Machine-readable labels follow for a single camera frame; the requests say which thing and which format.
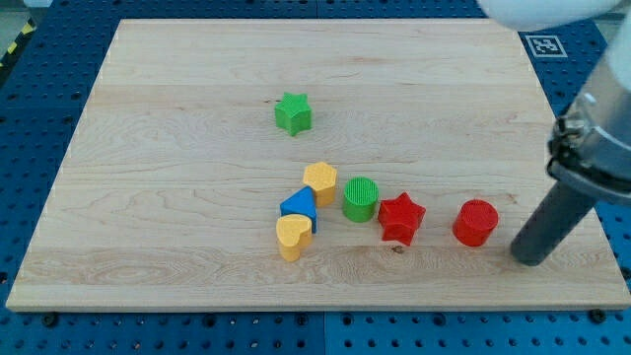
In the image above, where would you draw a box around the wooden board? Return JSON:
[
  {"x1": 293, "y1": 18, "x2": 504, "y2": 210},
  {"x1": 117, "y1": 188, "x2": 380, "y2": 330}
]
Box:
[{"x1": 6, "y1": 19, "x2": 630, "y2": 312}]

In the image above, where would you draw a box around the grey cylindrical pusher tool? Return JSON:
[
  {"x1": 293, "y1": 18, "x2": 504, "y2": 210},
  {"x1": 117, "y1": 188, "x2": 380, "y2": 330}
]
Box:
[{"x1": 510, "y1": 181, "x2": 596, "y2": 266}]

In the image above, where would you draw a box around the red star block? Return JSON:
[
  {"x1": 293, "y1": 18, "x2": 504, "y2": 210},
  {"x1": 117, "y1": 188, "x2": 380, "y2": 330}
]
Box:
[{"x1": 378, "y1": 192, "x2": 426, "y2": 247}]

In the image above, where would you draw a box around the yellow heart block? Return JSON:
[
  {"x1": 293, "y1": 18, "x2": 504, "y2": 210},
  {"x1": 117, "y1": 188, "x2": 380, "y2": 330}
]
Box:
[{"x1": 276, "y1": 214, "x2": 313, "y2": 262}]

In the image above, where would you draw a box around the blue triangle block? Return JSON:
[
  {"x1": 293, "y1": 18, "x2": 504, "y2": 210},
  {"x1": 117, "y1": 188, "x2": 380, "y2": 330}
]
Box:
[{"x1": 280, "y1": 186, "x2": 317, "y2": 233}]

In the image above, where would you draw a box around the yellow hexagon block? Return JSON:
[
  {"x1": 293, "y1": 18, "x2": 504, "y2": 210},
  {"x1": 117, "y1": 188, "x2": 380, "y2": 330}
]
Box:
[{"x1": 303, "y1": 162, "x2": 337, "y2": 207}]

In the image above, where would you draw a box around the green cylinder block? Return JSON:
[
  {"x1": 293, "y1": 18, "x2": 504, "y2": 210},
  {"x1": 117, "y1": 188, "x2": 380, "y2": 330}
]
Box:
[{"x1": 342, "y1": 177, "x2": 379, "y2": 223}]

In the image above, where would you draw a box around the red cylinder block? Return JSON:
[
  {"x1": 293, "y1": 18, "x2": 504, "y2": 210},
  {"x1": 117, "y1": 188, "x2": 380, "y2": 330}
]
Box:
[{"x1": 452, "y1": 199, "x2": 499, "y2": 248}]

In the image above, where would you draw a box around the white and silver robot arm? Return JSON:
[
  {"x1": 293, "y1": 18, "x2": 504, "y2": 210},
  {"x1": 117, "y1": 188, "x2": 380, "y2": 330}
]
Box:
[{"x1": 478, "y1": 0, "x2": 630, "y2": 205}]

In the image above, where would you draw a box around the green star block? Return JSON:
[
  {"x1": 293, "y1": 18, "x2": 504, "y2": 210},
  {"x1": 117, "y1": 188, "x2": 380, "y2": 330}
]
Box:
[{"x1": 274, "y1": 92, "x2": 312, "y2": 136}]

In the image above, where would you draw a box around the white fiducial marker tag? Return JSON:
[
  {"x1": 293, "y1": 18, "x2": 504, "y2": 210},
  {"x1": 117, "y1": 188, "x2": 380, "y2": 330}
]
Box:
[{"x1": 525, "y1": 35, "x2": 567, "y2": 58}]

